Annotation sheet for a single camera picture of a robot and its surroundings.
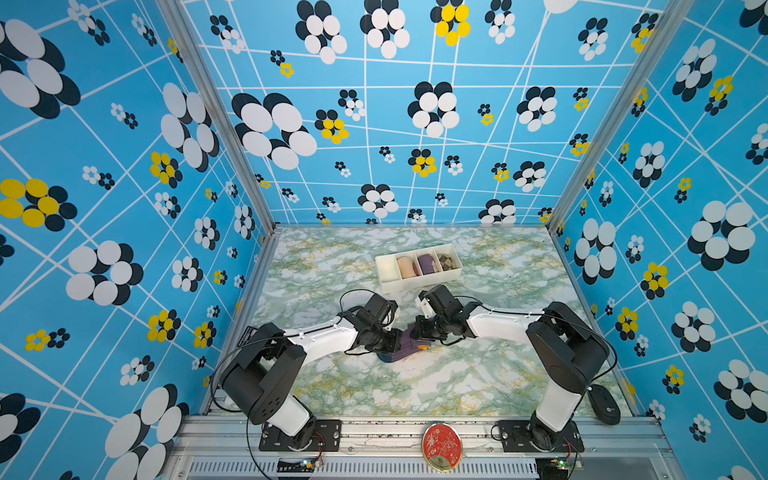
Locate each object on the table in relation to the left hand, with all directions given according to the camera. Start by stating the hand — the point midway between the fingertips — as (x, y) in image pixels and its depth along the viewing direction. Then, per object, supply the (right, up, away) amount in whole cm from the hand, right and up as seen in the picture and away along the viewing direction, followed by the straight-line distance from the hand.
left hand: (403, 346), depth 87 cm
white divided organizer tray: (+6, +23, +15) cm, 27 cm away
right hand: (+3, +2, +4) cm, 5 cm away
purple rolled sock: (+8, +24, +16) cm, 30 cm away
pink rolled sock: (+2, +23, +14) cm, 27 cm away
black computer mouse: (+52, -12, -10) cm, 54 cm away
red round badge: (+8, -18, -17) cm, 27 cm away
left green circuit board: (-27, -24, -15) cm, 39 cm away
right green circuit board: (+35, -24, -16) cm, 45 cm away
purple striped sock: (+2, 0, +1) cm, 2 cm away
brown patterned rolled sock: (+16, +24, +16) cm, 33 cm away
